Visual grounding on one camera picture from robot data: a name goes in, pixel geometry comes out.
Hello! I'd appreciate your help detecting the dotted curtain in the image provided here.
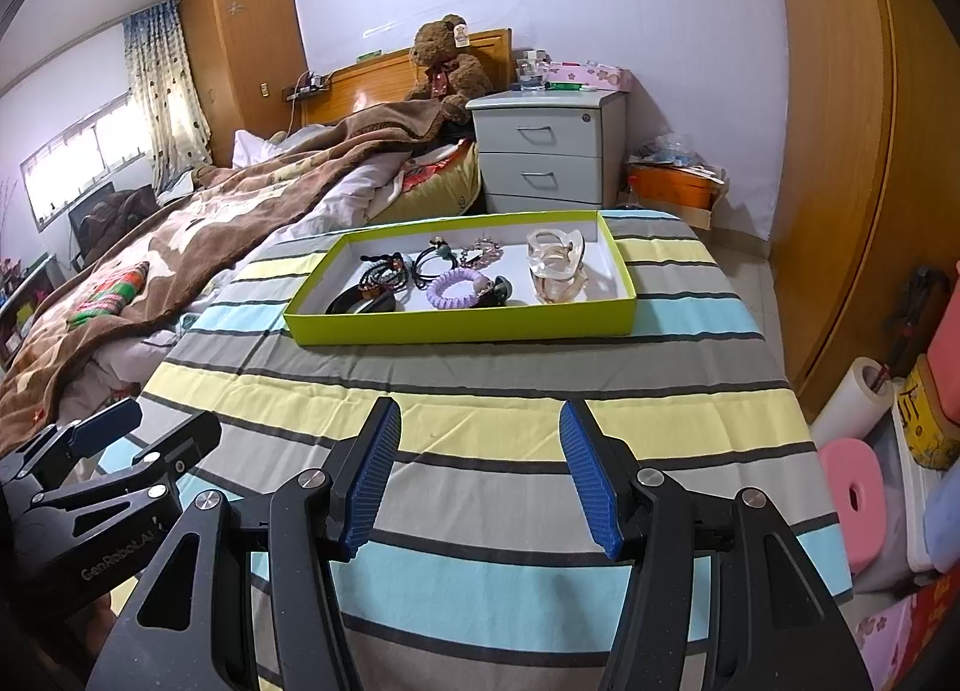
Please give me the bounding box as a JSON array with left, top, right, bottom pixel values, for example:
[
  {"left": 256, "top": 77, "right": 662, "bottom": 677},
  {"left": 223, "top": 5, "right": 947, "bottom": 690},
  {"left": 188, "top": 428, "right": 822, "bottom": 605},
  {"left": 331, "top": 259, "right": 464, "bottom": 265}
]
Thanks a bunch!
[{"left": 122, "top": 0, "right": 213, "bottom": 189}]

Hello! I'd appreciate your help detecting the orange storage box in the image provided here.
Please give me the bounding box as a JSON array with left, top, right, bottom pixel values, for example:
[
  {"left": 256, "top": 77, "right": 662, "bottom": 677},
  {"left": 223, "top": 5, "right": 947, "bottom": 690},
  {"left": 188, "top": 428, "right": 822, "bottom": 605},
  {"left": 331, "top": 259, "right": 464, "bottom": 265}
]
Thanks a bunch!
[{"left": 628, "top": 166, "right": 713, "bottom": 213}]

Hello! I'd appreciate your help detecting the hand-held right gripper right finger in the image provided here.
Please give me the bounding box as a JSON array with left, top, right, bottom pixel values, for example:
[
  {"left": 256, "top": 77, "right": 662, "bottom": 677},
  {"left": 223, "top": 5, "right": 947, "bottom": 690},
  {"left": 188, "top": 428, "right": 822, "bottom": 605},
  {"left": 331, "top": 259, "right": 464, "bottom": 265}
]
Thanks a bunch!
[{"left": 559, "top": 400, "right": 875, "bottom": 691}]

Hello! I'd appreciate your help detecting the green cardboard box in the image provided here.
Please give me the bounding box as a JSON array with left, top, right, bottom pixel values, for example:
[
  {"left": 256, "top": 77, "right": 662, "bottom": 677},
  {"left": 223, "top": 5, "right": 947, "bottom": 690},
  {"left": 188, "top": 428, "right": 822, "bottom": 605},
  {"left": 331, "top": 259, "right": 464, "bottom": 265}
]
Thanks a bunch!
[{"left": 283, "top": 211, "right": 638, "bottom": 347}]

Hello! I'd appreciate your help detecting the white paper roll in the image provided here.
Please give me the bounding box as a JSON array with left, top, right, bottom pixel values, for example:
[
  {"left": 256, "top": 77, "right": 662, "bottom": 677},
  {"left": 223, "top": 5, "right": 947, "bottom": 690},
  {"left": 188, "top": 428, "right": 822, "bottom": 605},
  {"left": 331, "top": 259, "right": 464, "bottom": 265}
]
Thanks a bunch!
[{"left": 810, "top": 357, "right": 895, "bottom": 450}]

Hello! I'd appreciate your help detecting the tall wooden wardrobe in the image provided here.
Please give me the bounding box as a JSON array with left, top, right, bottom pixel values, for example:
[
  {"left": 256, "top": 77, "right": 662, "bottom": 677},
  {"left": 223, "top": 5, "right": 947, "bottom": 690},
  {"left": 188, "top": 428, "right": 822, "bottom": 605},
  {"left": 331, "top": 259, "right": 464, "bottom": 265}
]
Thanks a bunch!
[{"left": 178, "top": 0, "right": 308, "bottom": 167}]

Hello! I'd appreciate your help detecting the dark beaded hair tie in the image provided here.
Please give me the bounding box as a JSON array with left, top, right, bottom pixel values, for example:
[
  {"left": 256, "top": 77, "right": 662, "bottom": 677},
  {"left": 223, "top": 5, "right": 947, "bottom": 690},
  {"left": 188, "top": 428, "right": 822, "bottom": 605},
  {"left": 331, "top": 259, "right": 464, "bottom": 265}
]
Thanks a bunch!
[{"left": 358, "top": 252, "right": 412, "bottom": 296}]

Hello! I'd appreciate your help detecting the yellow red pillow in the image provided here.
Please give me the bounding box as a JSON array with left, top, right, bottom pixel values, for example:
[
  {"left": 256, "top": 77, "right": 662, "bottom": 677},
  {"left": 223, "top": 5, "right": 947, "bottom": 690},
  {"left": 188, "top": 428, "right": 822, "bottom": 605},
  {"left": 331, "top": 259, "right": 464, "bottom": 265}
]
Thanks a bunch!
[{"left": 390, "top": 143, "right": 485, "bottom": 223}]

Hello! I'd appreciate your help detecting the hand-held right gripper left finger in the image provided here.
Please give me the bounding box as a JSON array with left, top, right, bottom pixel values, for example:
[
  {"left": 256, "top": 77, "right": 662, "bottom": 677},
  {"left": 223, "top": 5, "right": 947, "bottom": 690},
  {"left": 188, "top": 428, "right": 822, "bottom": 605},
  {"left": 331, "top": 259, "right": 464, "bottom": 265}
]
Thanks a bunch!
[{"left": 97, "top": 397, "right": 402, "bottom": 691}]

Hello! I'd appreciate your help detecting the wooden headboard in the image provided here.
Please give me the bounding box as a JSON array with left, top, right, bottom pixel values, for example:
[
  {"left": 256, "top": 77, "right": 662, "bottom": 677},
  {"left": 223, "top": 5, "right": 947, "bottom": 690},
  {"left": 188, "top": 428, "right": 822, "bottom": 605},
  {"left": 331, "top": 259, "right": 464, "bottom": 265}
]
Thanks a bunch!
[{"left": 300, "top": 28, "right": 515, "bottom": 125}]

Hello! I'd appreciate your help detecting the pink floral box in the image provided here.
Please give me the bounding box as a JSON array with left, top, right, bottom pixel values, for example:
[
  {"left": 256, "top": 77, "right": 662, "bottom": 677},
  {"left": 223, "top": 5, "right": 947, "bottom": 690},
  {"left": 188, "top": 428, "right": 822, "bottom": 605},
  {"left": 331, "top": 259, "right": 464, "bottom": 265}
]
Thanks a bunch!
[{"left": 541, "top": 59, "right": 632, "bottom": 92}]

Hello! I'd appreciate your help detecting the window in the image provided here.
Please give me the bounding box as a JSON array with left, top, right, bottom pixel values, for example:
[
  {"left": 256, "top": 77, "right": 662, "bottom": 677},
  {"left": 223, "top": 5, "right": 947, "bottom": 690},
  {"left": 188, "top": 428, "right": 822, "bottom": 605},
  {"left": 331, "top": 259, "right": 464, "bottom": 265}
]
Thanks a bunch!
[{"left": 19, "top": 91, "right": 155, "bottom": 234}]

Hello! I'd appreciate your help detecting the wooden sliding wardrobe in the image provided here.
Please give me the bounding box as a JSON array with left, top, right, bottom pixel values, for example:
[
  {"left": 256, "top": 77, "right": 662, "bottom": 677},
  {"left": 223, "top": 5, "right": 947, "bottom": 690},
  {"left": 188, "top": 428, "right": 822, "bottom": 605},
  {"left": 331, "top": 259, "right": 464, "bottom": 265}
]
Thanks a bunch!
[{"left": 769, "top": 0, "right": 960, "bottom": 399}]

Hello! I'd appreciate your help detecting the black hair band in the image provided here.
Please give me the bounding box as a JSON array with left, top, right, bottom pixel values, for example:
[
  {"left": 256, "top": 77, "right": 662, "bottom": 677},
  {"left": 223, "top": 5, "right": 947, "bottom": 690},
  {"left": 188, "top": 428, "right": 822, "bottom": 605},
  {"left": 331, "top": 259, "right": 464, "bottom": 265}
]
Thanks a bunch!
[{"left": 326, "top": 282, "right": 397, "bottom": 317}]

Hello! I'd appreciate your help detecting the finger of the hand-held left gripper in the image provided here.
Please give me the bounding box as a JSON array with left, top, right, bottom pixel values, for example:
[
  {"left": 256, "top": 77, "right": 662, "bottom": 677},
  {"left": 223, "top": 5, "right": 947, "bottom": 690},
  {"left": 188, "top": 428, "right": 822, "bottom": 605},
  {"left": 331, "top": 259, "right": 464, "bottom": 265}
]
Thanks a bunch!
[
  {"left": 0, "top": 398, "right": 143, "bottom": 486},
  {"left": 30, "top": 409, "right": 222, "bottom": 512}
]

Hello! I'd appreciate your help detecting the brown blanket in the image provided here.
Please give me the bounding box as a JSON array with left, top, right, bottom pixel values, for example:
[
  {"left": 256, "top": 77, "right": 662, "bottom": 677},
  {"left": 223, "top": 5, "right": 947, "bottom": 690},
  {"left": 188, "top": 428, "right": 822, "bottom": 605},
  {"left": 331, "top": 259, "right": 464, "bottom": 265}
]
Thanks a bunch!
[{"left": 0, "top": 98, "right": 470, "bottom": 459}]

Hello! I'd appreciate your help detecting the striped bed sheet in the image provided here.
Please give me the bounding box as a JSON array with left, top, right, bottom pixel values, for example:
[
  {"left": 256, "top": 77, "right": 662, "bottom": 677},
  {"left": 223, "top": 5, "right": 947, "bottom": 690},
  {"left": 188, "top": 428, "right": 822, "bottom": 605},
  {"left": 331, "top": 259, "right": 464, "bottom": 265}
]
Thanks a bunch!
[{"left": 97, "top": 208, "right": 856, "bottom": 691}]

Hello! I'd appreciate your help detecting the purple spiral hair tie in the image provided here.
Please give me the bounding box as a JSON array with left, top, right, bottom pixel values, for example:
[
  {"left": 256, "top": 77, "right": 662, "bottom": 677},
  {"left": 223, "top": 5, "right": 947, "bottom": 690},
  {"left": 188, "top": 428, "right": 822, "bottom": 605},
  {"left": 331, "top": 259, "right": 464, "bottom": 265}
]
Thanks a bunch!
[{"left": 426, "top": 268, "right": 488, "bottom": 310}]

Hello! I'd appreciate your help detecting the dark cloth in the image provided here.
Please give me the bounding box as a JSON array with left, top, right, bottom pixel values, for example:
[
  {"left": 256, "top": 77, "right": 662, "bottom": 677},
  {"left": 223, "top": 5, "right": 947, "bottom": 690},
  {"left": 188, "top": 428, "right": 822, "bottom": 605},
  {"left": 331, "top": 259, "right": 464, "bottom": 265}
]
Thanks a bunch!
[{"left": 67, "top": 182, "right": 158, "bottom": 264}]

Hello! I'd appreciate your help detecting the brown teddy bear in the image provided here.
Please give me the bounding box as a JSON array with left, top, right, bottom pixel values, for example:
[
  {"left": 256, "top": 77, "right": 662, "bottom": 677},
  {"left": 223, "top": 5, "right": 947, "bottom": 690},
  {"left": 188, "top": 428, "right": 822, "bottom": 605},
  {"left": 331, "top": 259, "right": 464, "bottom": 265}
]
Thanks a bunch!
[{"left": 405, "top": 14, "right": 494, "bottom": 123}]

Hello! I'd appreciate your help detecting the pink rhinestone hair clip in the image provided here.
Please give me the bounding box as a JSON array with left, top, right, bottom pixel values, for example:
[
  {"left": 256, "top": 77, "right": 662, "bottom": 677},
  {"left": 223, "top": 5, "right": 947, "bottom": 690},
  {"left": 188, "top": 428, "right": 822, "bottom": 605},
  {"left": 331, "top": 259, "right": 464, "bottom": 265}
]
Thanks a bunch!
[{"left": 457, "top": 235, "right": 505, "bottom": 266}]

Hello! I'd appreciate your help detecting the pink stool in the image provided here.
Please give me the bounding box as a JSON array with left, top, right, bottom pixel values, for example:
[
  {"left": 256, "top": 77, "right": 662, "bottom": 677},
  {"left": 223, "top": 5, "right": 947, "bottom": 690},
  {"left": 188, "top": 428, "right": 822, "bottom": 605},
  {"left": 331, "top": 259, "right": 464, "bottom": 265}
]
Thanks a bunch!
[{"left": 817, "top": 437, "right": 890, "bottom": 579}]

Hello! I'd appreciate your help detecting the white nightstand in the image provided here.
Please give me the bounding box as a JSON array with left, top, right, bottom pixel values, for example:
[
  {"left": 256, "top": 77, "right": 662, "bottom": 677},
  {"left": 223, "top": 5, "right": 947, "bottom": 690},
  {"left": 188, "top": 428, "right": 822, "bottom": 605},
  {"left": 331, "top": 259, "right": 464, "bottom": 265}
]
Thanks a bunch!
[{"left": 465, "top": 88, "right": 627, "bottom": 216}]

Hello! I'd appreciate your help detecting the clear glass bottle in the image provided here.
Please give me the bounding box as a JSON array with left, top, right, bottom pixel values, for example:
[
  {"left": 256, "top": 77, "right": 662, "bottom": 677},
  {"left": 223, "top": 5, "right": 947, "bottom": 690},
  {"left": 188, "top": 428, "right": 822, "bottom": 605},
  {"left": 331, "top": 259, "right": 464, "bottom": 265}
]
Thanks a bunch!
[{"left": 517, "top": 49, "right": 552, "bottom": 88}]

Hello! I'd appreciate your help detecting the black hair tie teal bead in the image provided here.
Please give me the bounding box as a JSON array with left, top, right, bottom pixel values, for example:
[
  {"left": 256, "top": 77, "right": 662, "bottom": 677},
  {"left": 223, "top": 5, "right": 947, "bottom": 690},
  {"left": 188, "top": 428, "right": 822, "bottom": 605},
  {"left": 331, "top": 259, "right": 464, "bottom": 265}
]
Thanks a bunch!
[{"left": 411, "top": 237, "right": 460, "bottom": 287}]

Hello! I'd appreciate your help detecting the yellow tin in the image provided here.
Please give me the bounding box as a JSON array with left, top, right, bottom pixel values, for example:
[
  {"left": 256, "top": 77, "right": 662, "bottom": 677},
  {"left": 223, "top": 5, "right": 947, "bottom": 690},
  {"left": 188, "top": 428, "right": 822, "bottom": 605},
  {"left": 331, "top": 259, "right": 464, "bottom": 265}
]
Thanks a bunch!
[{"left": 896, "top": 355, "right": 960, "bottom": 471}]

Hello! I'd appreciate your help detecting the clear hair claw clip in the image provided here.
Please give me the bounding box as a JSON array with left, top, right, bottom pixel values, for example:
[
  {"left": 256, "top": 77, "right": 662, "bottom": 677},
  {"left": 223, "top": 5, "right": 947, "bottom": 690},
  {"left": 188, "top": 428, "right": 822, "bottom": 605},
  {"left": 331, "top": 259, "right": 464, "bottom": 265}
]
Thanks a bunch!
[{"left": 526, "top": 228, "right": 587, "bottom": 305}]

